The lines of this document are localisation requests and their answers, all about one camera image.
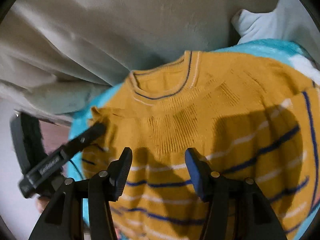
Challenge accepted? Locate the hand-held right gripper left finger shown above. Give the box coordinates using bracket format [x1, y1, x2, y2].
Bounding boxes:
[28, 147, 133, 240]

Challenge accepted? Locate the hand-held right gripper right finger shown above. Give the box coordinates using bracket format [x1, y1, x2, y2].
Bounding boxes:
[185, 147, 288, 240]

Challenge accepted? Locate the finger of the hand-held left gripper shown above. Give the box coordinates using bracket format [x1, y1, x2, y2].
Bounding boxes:
[64, 122, 107, 158]

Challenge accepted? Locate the mustard striped knit sweater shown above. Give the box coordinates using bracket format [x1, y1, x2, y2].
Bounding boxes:
[80, 50, 320, 240]

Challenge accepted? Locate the beige bed sheet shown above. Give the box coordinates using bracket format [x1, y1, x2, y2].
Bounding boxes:
[0, 0, 290, 123]

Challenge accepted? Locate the turquoise fluffy blanket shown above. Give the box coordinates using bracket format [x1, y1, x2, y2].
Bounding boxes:
[67, 39, 320, 240]

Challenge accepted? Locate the pale blue cloth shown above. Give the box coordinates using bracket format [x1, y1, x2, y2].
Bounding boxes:
[231, 0, 320, 47]

